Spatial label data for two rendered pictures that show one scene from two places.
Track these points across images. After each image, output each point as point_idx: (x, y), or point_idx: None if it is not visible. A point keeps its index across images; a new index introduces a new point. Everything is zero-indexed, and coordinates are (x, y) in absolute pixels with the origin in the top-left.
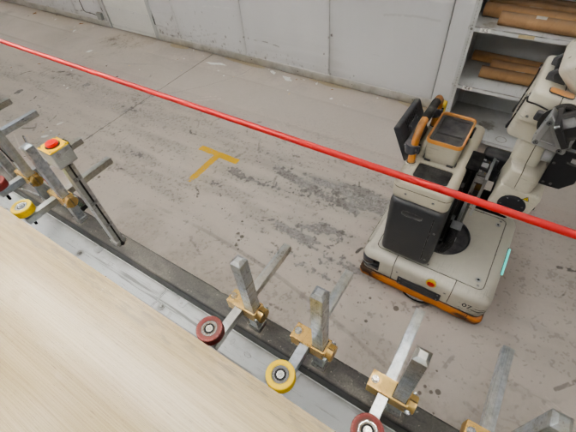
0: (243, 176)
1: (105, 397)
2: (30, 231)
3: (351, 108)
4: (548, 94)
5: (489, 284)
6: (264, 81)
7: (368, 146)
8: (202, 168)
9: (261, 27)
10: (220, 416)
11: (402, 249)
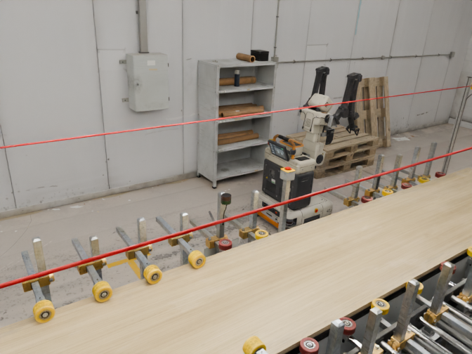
0: (168, 255)
1: (390, 218)
2: (286, 231)
3: (150, 197)
4: (323, 114)
5: (324, 198)
6: (61, 215)
7: (193, 205)
8: (137, 270)
9: (36, 175)
10: (400, 201)
11: (302, 203)
